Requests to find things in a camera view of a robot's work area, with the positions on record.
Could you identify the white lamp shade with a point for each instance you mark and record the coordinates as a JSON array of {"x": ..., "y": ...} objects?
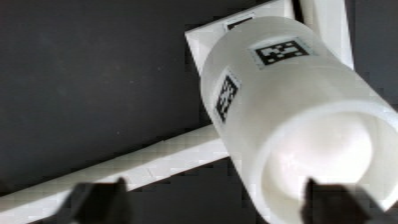
[{"x": 306, "y": 124}]

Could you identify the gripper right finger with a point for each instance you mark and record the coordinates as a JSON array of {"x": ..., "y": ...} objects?
[{"x": 338, "y": 205}]

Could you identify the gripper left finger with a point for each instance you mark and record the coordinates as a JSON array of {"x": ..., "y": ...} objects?
[{"x": 96, "y": 204}]

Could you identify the white front fence rail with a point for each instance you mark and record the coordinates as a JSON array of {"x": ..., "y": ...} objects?
[{"x": 144, "y": 166}]

